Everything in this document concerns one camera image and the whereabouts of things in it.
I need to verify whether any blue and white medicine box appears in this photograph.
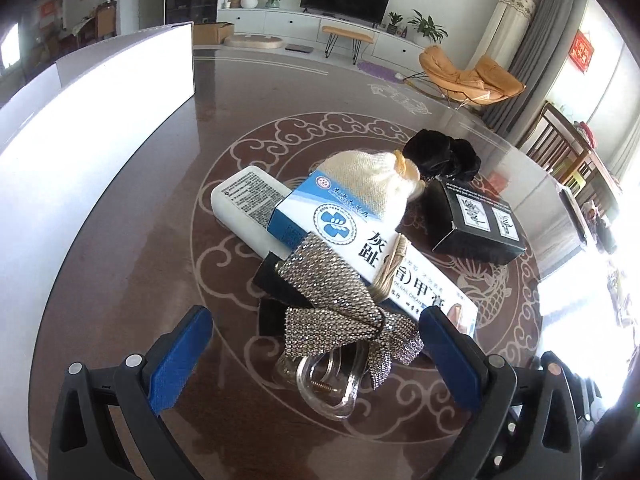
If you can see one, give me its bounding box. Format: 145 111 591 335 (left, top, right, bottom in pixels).
266 170 478 338

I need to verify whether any grey curtain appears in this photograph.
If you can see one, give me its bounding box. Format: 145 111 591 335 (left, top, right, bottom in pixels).
482 0 581 136

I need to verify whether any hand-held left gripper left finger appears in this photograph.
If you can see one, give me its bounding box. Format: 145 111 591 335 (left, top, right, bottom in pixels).
47 305 215 480

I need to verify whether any orange lounge chair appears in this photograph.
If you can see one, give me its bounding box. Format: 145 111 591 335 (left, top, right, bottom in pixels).
404 45 526 111

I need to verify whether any beige pet bed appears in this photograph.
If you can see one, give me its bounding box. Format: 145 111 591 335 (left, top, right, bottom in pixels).
222 34 285 52

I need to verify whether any wooden bench with metal legs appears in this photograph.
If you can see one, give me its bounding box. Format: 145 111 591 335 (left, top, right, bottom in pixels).
321 25 375 65

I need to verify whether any purple floor mat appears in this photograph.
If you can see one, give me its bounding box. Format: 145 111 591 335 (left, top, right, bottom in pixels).
357 60 401 83

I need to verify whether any black cardboard box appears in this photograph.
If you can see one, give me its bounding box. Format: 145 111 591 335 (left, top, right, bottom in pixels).
395 176 527 266

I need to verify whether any clear plastic claw clip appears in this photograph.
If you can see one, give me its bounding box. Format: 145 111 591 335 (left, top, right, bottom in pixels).
277 345 373 420

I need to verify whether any wooden dining chair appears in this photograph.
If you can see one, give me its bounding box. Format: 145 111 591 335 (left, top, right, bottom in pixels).
520 101 601 186

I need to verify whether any white power bank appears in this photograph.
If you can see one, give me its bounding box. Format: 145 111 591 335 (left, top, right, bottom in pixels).
210 166 293 256

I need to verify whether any silver rhinestone bow hair clip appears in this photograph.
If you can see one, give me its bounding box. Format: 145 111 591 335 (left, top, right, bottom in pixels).
274 232 426 388

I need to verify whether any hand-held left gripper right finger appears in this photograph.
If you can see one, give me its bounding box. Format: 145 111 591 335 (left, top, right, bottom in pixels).
419 306 598 480

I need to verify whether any remote control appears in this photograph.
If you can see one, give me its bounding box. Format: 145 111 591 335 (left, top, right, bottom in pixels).
557 185 589 246

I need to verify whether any red wall decoration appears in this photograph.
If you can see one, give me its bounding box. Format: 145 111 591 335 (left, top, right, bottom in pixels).
567 30 596 75

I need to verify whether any covered standing air conditioner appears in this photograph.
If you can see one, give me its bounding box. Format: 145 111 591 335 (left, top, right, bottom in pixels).
482 0 537 71

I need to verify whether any white television cabinet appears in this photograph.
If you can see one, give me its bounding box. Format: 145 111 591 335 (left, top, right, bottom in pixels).
220 7 451 68

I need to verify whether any black velvet scrunchie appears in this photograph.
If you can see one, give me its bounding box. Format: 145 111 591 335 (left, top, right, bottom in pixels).
402 129 482 181

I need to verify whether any cream knit drawstring pouch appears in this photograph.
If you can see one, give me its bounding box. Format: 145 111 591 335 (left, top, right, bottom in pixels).
316 149 427 303

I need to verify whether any brown patterned glass desktop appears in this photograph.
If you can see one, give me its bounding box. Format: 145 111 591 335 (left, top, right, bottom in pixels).
30 45 621 480

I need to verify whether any large leafy potted plant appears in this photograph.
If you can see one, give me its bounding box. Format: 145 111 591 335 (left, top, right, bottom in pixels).
407 9 448 44

